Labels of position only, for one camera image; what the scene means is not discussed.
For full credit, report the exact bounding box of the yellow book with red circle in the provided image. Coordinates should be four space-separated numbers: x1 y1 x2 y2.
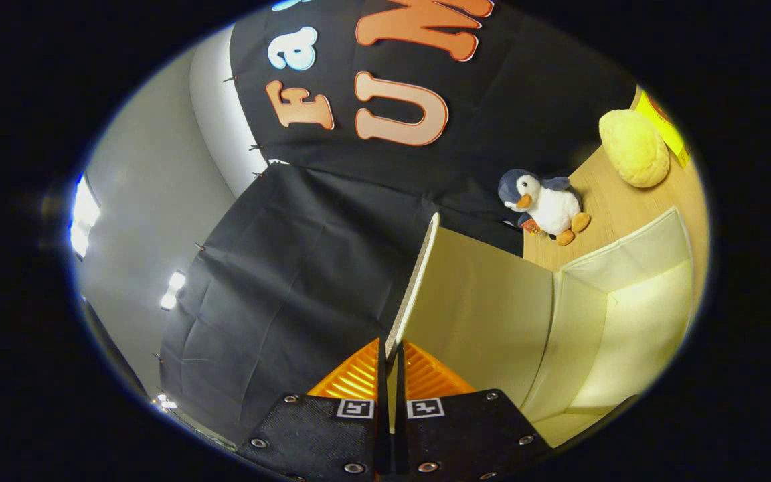
634 87 691 168

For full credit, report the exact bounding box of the round yellow plush cushion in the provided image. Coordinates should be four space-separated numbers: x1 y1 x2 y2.
598 109 671 189

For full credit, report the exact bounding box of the brown fabric storage box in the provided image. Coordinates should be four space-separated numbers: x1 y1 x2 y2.
385 206 697 448

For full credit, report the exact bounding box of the black backdrop cloth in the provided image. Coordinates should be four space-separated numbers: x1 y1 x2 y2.
158 0 640 446

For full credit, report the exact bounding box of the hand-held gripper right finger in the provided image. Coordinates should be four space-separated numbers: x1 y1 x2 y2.
396 340 553 482

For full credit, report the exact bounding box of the penguin plush toy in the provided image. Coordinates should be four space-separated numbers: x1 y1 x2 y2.
498 169 591 246

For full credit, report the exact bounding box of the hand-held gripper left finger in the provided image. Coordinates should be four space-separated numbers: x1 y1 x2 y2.
237 338 390 482

